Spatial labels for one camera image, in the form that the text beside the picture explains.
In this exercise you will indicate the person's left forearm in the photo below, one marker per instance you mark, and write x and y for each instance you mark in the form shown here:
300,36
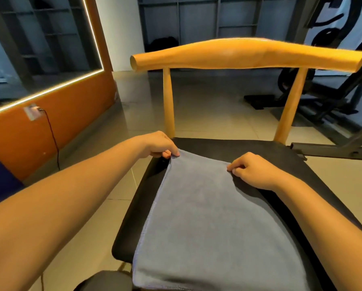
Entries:
53,215

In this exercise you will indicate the wall mirror with light strip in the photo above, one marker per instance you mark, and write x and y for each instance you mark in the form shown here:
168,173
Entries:
35,45

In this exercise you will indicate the person's right hand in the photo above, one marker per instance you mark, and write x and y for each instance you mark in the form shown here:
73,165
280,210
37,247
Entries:
257,172

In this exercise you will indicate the grey shelf unit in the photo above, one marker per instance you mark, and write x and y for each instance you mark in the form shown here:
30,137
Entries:
199,18

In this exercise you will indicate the black and grey gym machine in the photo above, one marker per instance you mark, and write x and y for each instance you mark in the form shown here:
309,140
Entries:
338,100

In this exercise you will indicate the person's left hand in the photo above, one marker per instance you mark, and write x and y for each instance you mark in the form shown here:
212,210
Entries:
155,144

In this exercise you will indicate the white wall socket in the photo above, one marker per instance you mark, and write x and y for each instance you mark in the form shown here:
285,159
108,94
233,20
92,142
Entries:
32,112

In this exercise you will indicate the single blue-grey towel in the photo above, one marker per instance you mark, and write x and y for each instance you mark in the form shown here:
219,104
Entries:
217,233

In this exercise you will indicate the person's right forearm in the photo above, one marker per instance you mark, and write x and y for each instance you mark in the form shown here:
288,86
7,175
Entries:
332,233

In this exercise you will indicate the wooden chair with black seat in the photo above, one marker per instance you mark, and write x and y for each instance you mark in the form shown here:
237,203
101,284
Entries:
247,54

